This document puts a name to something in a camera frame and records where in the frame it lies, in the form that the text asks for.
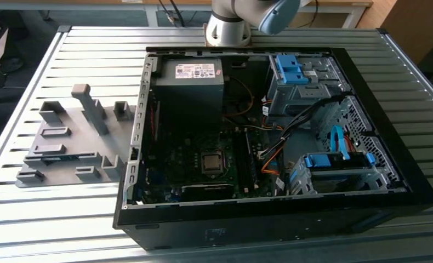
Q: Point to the blue RAM stick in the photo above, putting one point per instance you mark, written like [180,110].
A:
[60,159]

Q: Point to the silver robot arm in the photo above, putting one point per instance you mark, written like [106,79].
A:
[223,30]

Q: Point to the grey parts rack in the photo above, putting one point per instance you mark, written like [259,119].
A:
[77,128]

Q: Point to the wooden desk white legs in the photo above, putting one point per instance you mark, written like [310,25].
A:
[151,16]

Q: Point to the grey power supply unit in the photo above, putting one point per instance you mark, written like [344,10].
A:
[187,96]

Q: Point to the green motherboard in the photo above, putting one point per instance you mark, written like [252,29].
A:
[179,164]

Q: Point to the CPU socket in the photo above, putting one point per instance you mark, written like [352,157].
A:
[201,164]

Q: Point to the silver CPU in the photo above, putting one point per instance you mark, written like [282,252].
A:
[211,161]

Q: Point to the black graphics card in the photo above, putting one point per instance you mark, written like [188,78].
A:
[204,193]

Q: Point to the blue disk carrier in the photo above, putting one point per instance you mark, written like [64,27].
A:
[291,68]

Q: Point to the grey metal drive cage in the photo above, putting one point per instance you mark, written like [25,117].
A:
[311,93]
[347,173]

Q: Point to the black PC case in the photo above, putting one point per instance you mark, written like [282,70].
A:
[237,224]

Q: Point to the hard disk in blue carrier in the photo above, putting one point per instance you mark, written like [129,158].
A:
[322,161]

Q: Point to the wooden cabinet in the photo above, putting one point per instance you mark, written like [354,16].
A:
[416,24]

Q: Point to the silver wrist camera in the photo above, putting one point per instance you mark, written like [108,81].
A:
[2,46]

